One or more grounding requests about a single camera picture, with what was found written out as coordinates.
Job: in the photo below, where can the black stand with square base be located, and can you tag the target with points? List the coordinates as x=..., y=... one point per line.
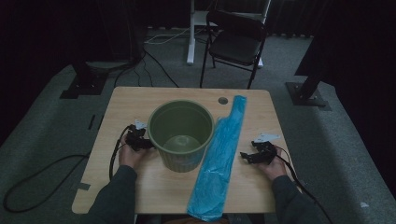
x=85, y=85

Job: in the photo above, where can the grey tape piece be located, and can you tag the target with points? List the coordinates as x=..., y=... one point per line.
x=84, y=186

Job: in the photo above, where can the person's right hand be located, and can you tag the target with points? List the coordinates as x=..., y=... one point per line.
x=275, y=169

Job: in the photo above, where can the black slanted stand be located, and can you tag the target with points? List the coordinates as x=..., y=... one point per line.
x=306, y=93

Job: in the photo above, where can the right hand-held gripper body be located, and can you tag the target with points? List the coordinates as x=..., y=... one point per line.
x=265, y=150

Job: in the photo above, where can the small white scrap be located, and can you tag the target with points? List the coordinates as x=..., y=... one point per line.
x=364, y=204

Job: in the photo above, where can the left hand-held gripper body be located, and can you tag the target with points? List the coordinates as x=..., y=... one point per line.
x=137, y=140

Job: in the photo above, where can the black folding chair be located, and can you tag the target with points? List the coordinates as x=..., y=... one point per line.
x=236, y=46

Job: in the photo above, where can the person's left hand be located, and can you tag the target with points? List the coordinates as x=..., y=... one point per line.
x=129, y=157

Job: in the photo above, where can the black floor tape strip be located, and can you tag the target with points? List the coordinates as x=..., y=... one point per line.
x=91, y=122
x=100, y=122

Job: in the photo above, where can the blue plastic trash bag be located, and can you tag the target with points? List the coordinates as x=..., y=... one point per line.
x=218, y=155

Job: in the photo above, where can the green plastic trash bin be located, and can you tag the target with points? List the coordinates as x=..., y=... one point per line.
x=174, y=119

